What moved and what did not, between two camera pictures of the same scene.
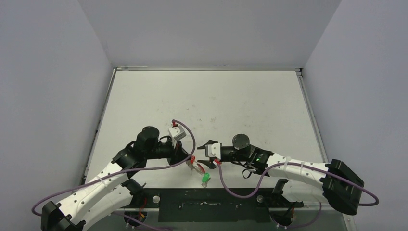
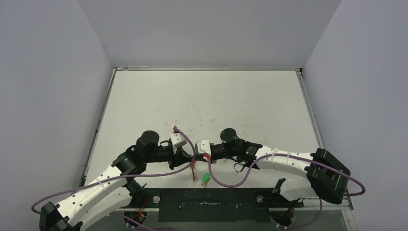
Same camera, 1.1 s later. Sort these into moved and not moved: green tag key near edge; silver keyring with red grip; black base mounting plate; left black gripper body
Moved: silver keyring with red grip
Not moved: green tag key near edge; black base mounting plate; left black gripper body
